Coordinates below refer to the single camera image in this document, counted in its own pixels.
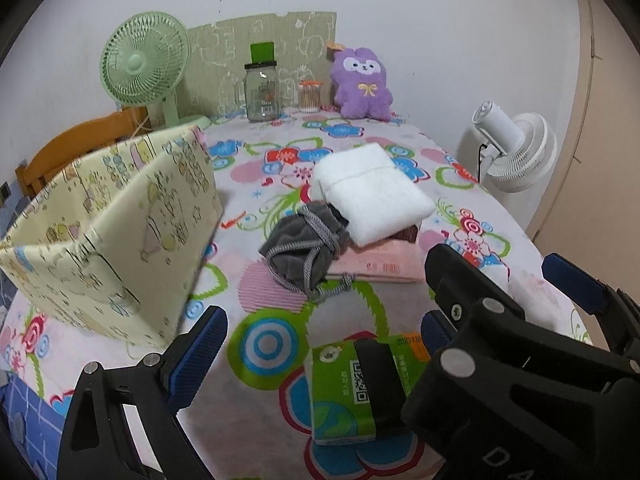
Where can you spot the white standing fan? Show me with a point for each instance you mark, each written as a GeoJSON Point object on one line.
{"type": "Point", "coordinates": [520, 145]}

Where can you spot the small white cloth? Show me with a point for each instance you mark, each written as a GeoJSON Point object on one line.
{"type": "Point", "coordinates": [532, 300]}

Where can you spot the purple plush toy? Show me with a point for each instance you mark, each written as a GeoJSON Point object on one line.
{"type": "Point", "coordinates": [360, 85]}

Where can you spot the dark red cloth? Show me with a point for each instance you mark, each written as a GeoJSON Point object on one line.
{"type": "Point", "coordinates": [407, 235]}

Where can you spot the floral tablecloth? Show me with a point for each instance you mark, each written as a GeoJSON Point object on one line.
{"type": "Point", "coordinates": [270, 330]}

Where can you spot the green printed cardboard panel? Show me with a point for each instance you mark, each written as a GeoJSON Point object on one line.
{"type": "Point", "coordinates": [225, 45]}

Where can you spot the wooden chair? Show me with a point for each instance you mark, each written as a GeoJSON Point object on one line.
{"type": "Point", "coordinates": [65, 145]}

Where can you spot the wall socket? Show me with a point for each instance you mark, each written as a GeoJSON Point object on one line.
{"type": "Point", "coordinates": [4, 190]}

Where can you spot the small orange item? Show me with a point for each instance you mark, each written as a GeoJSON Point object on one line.
{"type": "Point", "coordinates": [334, 46]}

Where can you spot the white towel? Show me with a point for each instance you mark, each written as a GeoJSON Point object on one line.
{"type": "Point", "coordinates": [370, 195]}

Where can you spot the pink towel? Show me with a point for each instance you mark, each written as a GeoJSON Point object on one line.
{"type": "Point", "coordinates": [380, 262]}

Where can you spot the beige door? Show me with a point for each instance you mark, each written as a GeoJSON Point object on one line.
{"type": "Point", "coordinates": [600, 135]}

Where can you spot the green tissue pack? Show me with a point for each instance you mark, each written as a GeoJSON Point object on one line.
{"type": "Point", "coordinates": [332, 385]}

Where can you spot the cotton swab container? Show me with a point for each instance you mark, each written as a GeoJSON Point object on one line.
{"type": "Point", "coordinates": [310, 96]}

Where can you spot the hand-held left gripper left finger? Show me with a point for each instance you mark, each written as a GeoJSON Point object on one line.
{"type": "Point", "coordinates": [200, 355]}

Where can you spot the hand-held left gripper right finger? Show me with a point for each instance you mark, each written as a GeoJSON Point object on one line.
{"type": "Point", "coordinates": [434, 331]}

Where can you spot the yellow printed fabric storage box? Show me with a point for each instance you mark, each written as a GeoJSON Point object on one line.
{"type": "Point", "coordinates": [125, 220]}

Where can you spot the glass jar with black lid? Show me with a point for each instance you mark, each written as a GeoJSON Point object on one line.
{"type": "Point", "coordinates": [262, 97]}

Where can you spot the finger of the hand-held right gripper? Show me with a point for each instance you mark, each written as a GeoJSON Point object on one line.
{"type": "Point", "coordinates": [575, 282]}
{"type": "Point", "coordinates": [465, 285]}

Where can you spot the green box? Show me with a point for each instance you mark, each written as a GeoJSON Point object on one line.
{"type": "Point", "coordinates": [262, 52]}

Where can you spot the green desk fan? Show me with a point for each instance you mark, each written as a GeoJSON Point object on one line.
{"type": "Point", "coordinates": [135, 62]}

